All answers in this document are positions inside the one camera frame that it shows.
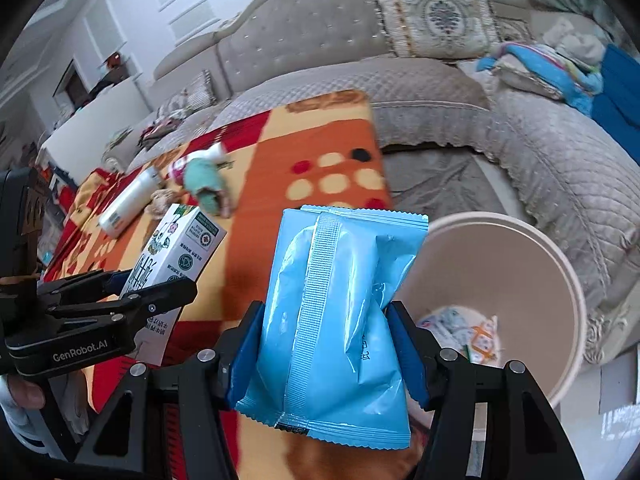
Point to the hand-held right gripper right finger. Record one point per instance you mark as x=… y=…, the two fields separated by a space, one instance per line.
x=406 y=355

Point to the beige round bin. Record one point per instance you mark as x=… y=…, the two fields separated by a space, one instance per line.
x=500 y=270

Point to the dark blue cloth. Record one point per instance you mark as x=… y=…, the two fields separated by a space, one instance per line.
x=620 y=105

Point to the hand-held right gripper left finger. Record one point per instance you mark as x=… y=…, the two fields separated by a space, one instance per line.
x=245 y=355

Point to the grey quilted sofa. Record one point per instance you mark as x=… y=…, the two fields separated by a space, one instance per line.
x=425 y=90

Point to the blue striped cloth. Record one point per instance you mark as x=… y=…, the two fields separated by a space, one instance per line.
x=540 y=57

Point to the crumpled brown paper ball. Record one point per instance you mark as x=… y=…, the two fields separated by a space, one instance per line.
x=161 y=201

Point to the pile of clothes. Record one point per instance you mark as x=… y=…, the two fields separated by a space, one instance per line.
x=160 y=132

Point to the green plush toy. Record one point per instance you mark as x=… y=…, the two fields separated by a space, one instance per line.
x=202 y=177

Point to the white printed wrapper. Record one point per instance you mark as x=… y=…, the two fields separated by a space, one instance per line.
x=470 y=335

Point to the light blue snack packet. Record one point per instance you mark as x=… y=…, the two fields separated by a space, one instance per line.
x=340 y=335

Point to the person's left hand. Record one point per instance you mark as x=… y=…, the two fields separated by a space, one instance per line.
x=22 y=392

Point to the white thermos bottle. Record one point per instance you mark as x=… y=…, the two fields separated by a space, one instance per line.
x=127 y=202

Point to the white green milk carton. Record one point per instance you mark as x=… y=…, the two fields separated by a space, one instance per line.
x=185 y=255

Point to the beige crumpled cloth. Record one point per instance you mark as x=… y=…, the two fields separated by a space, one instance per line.
x=575 y=42

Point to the small patterned beige cushion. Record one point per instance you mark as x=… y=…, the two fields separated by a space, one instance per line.
x=190 y=97

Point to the large patterned beige cushion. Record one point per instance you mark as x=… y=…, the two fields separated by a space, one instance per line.
x=435 y=17

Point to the beige cushion with fringe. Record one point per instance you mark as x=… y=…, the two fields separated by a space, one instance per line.
x=530 y=82

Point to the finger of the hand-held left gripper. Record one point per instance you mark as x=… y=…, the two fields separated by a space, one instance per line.
x=85 y=282
x=150 y=295

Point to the white cabinet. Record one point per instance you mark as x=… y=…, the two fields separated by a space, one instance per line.
x=95 y=125

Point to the orange red printed blanket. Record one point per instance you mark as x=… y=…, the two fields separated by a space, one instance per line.
x=325 y=125

